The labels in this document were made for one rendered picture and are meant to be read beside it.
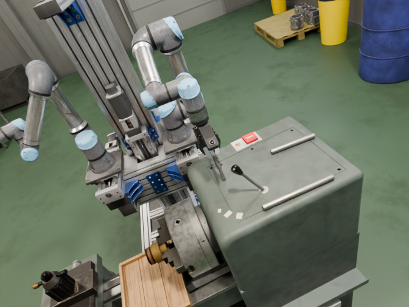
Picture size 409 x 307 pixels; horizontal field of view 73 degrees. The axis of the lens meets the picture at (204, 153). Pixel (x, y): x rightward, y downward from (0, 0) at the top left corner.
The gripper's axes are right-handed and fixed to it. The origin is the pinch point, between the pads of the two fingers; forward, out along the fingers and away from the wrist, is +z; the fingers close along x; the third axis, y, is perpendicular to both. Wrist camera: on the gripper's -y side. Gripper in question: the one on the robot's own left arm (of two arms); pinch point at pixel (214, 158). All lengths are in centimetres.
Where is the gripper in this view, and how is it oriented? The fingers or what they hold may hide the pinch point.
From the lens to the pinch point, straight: 117.6
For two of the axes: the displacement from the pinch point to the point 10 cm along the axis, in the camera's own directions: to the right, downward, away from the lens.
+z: 2.8, 7.3, 6.2
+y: -3.2, -5.3, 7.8
